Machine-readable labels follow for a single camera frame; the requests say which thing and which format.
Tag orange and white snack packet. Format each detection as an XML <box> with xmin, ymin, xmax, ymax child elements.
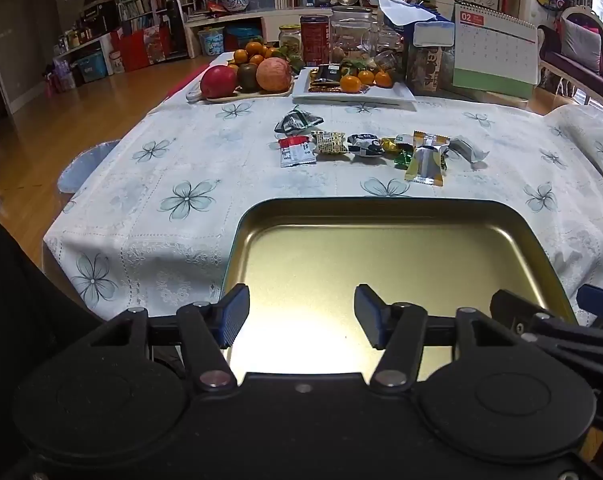
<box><xmin>412</xmin><ymin>130</ymin><xmax>452</xmax><ymax>150</ymax></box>

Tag yellow patterned snack packet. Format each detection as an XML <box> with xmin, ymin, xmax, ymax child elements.
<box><xmin>311</xmin><ymin>130</ymin><xmax>349</xmax><ymax>155</ymax></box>

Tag white low cabinet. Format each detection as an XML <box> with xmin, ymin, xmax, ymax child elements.
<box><xmin>184</xmin><ymin>7</ymin><xmax>332</xmax><ymax>58</ymax></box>

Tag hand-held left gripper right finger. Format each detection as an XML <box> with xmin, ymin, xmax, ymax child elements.
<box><xmin>354</xmin><ymin>283</ymin><xmax>519</xmax><ymax>395</ymax></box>

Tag white grey snack packet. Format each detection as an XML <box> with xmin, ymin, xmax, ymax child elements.
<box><xmin>446</xmin><ymin>135</ymin><xmax>491</xmax><ymax>163</ymax></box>

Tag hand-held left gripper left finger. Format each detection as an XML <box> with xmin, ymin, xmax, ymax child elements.
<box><xmin>89</xmin><ymin>283</ymin><xmax>251</xmax><ymax>395</ymax></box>

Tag dark round fruit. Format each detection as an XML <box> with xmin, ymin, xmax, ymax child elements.
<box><xmin>236</xmin><ymin>62</ymin><xmax>260</xmax><ymax>93</ymax></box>

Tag green and white snack packet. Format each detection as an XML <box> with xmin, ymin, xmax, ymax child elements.
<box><xmin>274</xmin><ymin>106</ymin><xmax>325</xmax><ymax>137</ymax></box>

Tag desk calendar green base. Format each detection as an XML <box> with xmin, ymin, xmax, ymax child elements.
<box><xmin>452</xmin><ymin>1</ymin><xmax>539</xmax><ymax>100</ymax></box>

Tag blue and white snack packet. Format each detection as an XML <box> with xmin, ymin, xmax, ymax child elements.
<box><xmin>347</xmin><ymin>132</ymin><xmax>386</xmax><ymax>157</ymax></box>

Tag red and white snack packet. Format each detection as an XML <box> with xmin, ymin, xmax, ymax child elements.
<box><xmin>278</xmin><ymin>135</ymin><xmax>317</xmax><ymax>168</ymax></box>

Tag red yellow apple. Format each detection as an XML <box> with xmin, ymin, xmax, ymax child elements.
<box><xmin>256</xmin><ymin>57</ymin><xmax>293</xmax><ymax>93</ymax></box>

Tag grey blue stool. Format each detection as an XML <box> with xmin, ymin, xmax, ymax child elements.
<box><xmin>56</xmin><ymin>140</ymin><xmax>122</xmax><ymax>195</ymax></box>

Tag brown snack jar white lid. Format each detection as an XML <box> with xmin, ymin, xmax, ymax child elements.
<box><xmin>406</xmin><ymin>20</ymin><xmax>456</xmax><ymax>96</ymax></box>

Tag large glass jar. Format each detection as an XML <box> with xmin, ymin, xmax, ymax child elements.
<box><xmin>330</xmin><ymin>6</ymin><xmax>378</xmax><ymax>63</ymax></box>

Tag blue bucket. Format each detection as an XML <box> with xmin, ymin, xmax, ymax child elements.
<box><xmin>198</xmin><ymin>26</ymin><xmax>226</xmax><ymax>57</ymax></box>

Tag white floral tablecloth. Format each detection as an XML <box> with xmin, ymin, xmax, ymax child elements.
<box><xmin>42</xmin><ymin>52</ymin><xmax>603</xmax><ymax>341</ymax></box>

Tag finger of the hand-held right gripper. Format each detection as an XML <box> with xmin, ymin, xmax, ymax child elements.
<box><xmin>490</xmin><ymin>289</ymin><xmax>603</xmax><ymax>368</ymax></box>
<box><xmin>576</xmin><ymin>284</ymin><xmax>603</xmax><ymax>317</ymax></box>

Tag bookshelf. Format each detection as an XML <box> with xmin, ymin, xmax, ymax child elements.
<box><xmin>112</xmin><ymin>0</ymin><xmax>197</xmax><ymax>61</ymax></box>

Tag dark red apple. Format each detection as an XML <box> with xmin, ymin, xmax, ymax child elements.
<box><xmin>200</xmin><ymin>65</ymin><xmax>240</xmax><ymax>99</ymax></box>

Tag red storage boxes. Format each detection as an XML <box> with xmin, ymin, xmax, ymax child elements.
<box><xmin>112</xmin><ymin>25</ymin><xmax>175</xmax><ymax>72</ymax></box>

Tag clear glass cup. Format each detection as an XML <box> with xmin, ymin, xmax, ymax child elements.
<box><xmin>364</xmin><ymin>30</ymin><xmax>407</xmax><ymax>68</ymax></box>

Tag blue storage box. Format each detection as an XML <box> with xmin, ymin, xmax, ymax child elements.
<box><xmin>225</xmin><ymin>24</ymin><xmax>262</xmax><ymax>52</ymax></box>

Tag blue tissue box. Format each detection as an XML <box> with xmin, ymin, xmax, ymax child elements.
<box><xmin>376</xmin><ymin>0</ymin><xmax>452</xmax><ymax>28</ymax></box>

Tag gold metal tray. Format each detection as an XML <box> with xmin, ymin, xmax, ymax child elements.
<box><xmin>220</xmin><ymin>197</ymin><xmax>579</xmax><ymax>376</ymax></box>

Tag carved armchair grey cushion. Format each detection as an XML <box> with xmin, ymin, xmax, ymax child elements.
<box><xmin>536</xmin><ymin>6</ymin><xmax>603</xmax><ymax>106</ymax></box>

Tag pile of leafy tangerines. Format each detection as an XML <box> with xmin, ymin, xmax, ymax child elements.
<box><xmin>226</xmin><ymin>40</ymin><xmax>305</xmax><ymax>73</ymax></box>

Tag small glass jar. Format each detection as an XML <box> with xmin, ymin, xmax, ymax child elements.
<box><xmin>279</xmin><ymin>25</ymin><xmax>302</xmax><ymax>58</ymax></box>

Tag wooden fruit tray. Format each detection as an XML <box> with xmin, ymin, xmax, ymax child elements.
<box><xmin>186</xmin><ymin>77</ymin><xmax>295</xmax><ymax>105</ymax></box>

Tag red tin can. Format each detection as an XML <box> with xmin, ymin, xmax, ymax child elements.
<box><xmin>300</xmin><ymin>15</ymin><xmax>331</xmax><ymax>68</ymax></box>

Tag white rectangular plate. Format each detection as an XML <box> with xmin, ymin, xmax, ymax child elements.
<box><xmin>292</xmin><ymin>66</ymin><xmax>417</xmax><ymax>107</ymax></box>

